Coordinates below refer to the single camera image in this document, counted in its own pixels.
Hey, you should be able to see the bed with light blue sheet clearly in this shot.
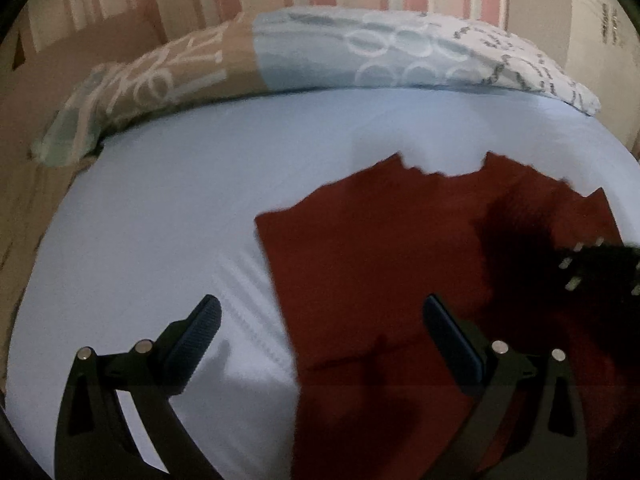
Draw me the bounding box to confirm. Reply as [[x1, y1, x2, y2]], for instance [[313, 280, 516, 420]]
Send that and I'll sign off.
[[5, 87, 640, 480]]

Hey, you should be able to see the dark red garment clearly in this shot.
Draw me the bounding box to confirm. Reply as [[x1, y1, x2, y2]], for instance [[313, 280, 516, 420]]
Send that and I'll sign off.
[[255, 151, 640, 480]]

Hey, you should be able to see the patterned beige blue pillow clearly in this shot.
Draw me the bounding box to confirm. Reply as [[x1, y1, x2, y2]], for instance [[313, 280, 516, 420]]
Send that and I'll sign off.
[[31, 6, 602, 168]]

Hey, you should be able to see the brown headboard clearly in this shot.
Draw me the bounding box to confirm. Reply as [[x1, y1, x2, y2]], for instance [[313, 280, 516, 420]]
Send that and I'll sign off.
[[0, 9, 168, 163]]

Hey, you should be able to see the cream wardrobe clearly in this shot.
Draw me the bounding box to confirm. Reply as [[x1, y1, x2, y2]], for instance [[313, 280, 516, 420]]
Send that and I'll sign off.
[[569, 0, 640, 147]]

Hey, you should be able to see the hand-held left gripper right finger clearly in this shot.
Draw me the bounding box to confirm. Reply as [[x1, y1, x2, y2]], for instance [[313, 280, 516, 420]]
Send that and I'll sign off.
[[422, 294, 588, 480]]

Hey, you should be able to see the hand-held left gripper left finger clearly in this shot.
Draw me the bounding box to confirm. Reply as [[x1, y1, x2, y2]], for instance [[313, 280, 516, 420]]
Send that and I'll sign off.
[[54, 294, 223, 480]]

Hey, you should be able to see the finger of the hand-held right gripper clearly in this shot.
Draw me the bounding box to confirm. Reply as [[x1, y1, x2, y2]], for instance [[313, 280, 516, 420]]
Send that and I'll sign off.
[[564, 271, 640, 308], [559, 237, 640, 273]]

